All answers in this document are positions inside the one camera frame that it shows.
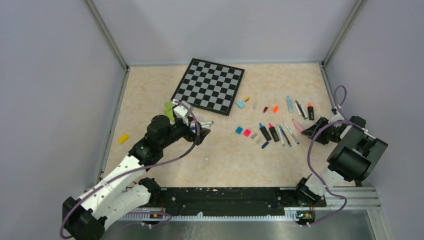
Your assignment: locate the black highlighter pink cap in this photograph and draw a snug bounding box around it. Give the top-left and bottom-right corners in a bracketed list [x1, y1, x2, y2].
[268, 123, 280, 142]

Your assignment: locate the dark blue pen cap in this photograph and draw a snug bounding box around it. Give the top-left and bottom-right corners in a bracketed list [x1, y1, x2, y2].
[261, 141, 269, 149]

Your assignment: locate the light blue highlighter cap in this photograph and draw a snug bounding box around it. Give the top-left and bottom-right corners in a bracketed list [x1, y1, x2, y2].
[236, 101, 245, 109]

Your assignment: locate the blue cap of highlighter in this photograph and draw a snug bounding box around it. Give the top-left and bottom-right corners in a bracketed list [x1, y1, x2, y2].
[235, 126, 243, 135]

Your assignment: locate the light blue highlighter body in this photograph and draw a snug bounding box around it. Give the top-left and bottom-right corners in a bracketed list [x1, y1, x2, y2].
[286, 95, 295, 114]

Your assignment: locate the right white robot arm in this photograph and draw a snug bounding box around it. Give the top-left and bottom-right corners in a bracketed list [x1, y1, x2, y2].
[293, 116, 388, 206]

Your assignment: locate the black highlighter orange cap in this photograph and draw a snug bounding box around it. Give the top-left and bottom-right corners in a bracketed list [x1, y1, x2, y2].
[307, 102, 315, 121]

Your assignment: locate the yellow highlighter cap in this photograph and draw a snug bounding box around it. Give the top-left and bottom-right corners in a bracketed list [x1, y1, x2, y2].
[118, 133, 130, 144]

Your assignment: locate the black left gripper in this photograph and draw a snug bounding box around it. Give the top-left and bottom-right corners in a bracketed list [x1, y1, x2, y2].
[159, 116, 210, 149]

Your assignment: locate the green ink clear pen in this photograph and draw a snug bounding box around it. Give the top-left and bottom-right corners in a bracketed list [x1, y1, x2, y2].
[295, 100, 308, 120]

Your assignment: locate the black highlighter blue cap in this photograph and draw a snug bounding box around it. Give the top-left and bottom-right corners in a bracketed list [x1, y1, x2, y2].
[259, 123, 272, 142]

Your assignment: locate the black grey chessboard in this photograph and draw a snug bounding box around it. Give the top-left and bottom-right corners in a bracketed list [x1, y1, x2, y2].
[171, 58, 245, 116]

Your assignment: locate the pink cap of highlighter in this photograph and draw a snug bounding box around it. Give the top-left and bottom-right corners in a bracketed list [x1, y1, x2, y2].
[243, 129, 252, 137]

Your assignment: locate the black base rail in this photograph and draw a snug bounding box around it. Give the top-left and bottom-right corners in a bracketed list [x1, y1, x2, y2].
[138, 187, 312, 208]

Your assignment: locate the grey white pen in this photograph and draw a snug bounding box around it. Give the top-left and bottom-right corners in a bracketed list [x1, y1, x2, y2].
[276, 124, 286, 147]

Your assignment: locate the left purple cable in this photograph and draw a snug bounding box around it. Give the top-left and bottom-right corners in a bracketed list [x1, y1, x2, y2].
[59, 100, 202, 240]

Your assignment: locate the white marker yellow end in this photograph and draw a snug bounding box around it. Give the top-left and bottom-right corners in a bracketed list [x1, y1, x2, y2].
[294, 101, 302, 116]

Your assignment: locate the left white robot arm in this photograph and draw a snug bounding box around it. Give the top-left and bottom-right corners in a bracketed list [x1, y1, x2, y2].
[59, 115, 211, 240]

